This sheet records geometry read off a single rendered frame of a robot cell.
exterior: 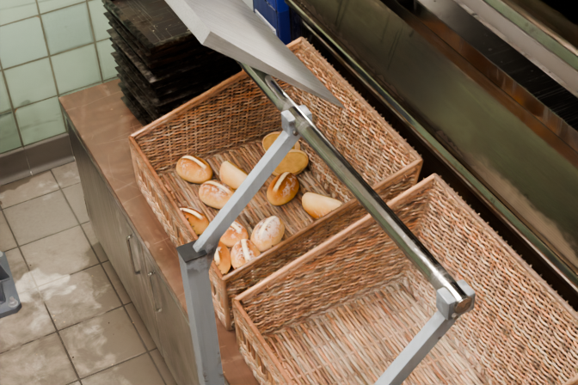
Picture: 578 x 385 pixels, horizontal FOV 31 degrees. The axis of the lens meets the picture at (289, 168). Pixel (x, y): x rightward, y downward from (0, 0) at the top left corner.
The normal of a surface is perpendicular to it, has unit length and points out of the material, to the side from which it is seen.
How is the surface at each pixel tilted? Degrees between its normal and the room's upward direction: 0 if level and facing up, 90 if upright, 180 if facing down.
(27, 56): 90
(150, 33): 0
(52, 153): 90
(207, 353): 90
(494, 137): 70
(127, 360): 0
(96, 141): 0
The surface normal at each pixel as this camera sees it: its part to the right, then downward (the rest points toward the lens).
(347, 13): -0.85, 0.04
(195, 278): 0.45, 0.55
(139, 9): -0.05, -0.77
